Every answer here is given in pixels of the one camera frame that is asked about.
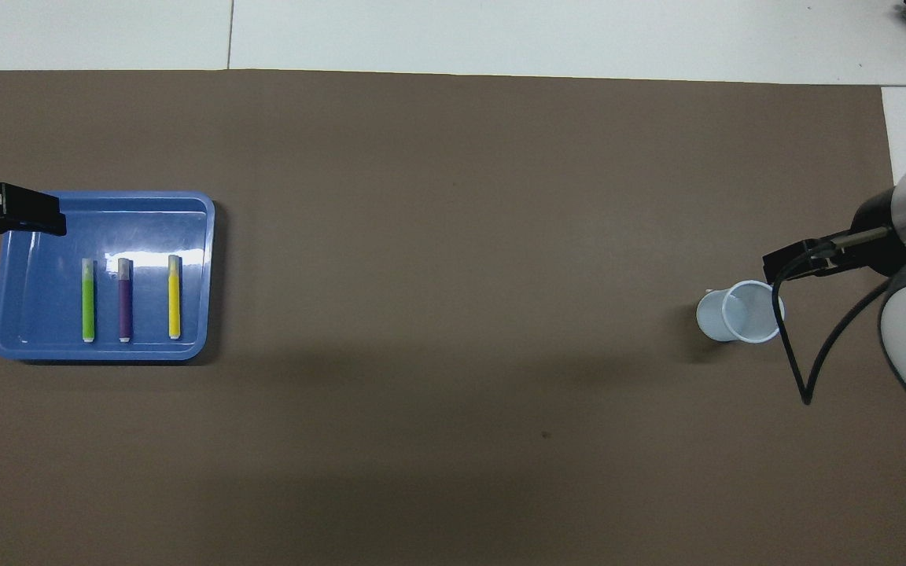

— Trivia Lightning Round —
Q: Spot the blue plastic tray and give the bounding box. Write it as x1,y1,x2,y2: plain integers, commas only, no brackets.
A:
0,191,216,362

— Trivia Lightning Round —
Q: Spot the brown table mat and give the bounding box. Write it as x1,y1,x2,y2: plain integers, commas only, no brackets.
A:
0,69,906,566

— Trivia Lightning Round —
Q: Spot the yellow marker pen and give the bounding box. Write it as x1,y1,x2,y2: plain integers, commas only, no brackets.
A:
168,255,182,340

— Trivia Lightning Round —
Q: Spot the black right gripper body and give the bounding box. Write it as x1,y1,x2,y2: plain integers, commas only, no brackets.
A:
853,189,906,276

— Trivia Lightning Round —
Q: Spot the green marker pen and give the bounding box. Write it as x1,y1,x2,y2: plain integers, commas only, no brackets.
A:
81,259,97,344

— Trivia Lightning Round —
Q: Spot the purple marker pen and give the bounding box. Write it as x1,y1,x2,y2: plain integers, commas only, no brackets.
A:
117,258,134,344

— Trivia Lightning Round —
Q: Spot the translucent plastic cup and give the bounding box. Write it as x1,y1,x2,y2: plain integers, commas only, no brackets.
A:
696,280,786,345

